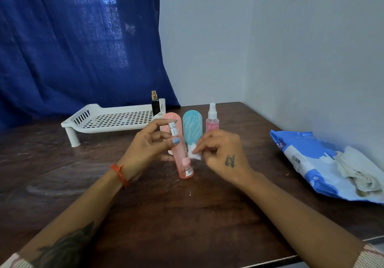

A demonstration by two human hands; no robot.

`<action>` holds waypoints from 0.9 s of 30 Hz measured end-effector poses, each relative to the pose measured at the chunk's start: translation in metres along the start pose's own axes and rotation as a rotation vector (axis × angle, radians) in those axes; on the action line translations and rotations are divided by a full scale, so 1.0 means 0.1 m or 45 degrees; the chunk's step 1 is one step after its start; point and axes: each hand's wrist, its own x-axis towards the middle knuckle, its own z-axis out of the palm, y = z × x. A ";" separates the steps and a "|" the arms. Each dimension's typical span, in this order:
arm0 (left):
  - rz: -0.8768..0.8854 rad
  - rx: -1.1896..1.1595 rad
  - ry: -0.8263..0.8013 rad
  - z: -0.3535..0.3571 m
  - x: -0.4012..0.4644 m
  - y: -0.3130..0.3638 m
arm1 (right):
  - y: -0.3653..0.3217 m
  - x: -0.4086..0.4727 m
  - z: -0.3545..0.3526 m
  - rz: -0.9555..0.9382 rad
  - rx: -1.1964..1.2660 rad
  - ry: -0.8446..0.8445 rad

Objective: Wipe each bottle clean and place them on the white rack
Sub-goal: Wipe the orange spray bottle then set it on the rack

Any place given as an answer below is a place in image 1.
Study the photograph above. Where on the person's left forearm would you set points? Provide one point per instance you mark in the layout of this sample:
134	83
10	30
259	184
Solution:
72	219

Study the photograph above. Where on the person's left hand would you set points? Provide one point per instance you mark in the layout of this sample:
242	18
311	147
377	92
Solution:
144	153

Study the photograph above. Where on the dark wooden table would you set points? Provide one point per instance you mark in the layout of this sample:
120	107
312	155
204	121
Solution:
186	222

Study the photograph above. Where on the patterned sleeve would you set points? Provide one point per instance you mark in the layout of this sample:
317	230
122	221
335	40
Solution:
12	261
370	257

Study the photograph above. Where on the orange spray bottle silver cap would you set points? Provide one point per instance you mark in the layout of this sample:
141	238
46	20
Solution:
183	159

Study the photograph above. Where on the person's right hand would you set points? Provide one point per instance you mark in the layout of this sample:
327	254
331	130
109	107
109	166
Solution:
225	156

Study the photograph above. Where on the black perfume bottle gold cap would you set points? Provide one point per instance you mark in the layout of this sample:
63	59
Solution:
155	104

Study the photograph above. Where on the white perforated plastic rack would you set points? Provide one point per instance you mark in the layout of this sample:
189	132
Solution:
111	119

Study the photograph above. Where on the pink spray bottle white cap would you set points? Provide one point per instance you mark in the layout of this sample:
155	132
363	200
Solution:
212	120

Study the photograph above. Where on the blue white wet wipes pack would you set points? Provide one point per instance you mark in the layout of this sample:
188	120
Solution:
306	162

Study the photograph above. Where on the dark blue curtain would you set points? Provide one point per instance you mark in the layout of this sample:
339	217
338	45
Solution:
72	42

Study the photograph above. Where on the patterned right sleeve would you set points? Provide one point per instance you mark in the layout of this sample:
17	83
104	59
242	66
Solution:
370	257

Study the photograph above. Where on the teal squeeze bottle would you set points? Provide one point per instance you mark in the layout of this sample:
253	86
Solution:
192	126

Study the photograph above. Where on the white wet wipe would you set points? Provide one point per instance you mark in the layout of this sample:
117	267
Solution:
195	154

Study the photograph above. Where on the patterned left sleeve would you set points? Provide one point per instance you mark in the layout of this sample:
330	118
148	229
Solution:
12	261

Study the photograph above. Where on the person's right forearm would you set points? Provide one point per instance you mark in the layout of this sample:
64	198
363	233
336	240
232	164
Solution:
303	219

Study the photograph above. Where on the pink squeeze bottle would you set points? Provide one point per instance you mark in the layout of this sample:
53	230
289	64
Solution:
177	117

